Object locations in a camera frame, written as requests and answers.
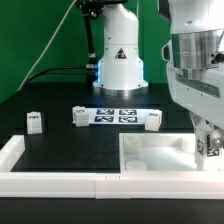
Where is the black cable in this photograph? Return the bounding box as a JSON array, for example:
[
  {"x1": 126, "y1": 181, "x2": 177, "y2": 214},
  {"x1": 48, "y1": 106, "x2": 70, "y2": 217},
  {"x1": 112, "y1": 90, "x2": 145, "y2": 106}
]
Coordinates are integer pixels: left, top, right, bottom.
[{"x1": 23, "y1": 65, "x2": 92, "y2": 88}]

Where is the printed marker sheet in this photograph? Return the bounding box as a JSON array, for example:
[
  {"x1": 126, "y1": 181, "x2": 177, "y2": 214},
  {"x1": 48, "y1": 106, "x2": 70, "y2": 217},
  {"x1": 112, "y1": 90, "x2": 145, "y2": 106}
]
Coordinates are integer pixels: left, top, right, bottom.
[{"x1": 86, "y1": 108, "x2": 149, "y2": 125}]

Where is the white cable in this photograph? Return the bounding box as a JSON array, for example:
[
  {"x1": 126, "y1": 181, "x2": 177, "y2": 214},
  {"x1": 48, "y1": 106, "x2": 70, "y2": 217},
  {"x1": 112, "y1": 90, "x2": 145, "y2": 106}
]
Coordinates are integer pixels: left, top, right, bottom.
[{"x1": 17, "y1": 0, "x2": 78, "y2": 92}]

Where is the black camera stand pole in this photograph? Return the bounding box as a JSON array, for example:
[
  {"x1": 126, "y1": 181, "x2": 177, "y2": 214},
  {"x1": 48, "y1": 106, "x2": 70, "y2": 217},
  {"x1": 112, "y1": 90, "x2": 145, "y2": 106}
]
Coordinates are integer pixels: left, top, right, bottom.
[{"x1": 75, "y1": 0, "x2": 103, "y2": 86}]

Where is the white square tabletop tray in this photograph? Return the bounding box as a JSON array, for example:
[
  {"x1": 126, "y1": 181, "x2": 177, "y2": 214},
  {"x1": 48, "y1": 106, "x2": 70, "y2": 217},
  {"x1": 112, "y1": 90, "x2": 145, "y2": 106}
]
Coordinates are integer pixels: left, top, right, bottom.
[{"x1": 119, "y1": 133, "x2": 205, "y2": 173}]

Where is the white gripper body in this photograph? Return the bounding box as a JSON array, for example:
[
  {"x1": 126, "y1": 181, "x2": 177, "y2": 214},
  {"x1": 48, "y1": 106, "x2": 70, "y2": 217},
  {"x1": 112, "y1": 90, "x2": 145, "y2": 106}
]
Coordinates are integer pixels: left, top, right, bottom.
[{"x1": 161, "y1": 40, "x2": 224, "y2": 132}]

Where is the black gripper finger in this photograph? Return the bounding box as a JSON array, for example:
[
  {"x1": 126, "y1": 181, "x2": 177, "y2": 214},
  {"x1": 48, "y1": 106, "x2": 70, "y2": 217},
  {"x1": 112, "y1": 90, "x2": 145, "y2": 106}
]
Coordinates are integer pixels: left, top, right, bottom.
[
  {"x1": 190, "y1": 112, "x2": 203, "y2": 135},
  {"x1": 210, "y1": 129, "x2": 224, "y2": 149}
]

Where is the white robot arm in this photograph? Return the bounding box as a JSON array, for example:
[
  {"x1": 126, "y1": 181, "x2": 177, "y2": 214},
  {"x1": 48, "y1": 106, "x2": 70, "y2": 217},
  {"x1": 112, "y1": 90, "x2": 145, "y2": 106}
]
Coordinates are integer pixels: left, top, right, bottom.
[{"x1": 94, "y1": 0, "x2": 224, "y2": 149}]

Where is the white U-shaped fence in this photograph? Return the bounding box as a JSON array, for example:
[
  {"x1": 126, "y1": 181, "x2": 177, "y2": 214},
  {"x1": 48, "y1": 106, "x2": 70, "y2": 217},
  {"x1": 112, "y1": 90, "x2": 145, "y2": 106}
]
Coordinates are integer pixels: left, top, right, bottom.
[{"x1": 0, "y1": 135, "x2": 224, "y2": 199}]

